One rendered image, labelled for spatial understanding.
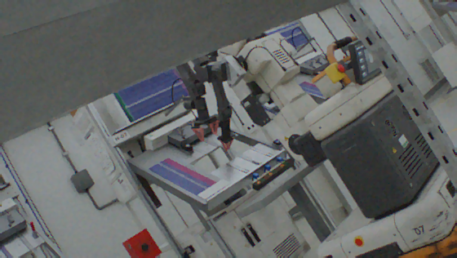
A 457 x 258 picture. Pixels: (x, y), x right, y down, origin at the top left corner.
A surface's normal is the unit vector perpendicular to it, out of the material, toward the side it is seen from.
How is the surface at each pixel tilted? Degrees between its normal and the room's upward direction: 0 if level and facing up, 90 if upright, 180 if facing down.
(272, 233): 90
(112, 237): 90
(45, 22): 180
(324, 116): 90
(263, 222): 90
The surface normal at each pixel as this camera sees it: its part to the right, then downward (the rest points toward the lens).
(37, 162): 0.49, -0.40
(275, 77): -0.62, 0.33
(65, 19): 0.54, 0.83
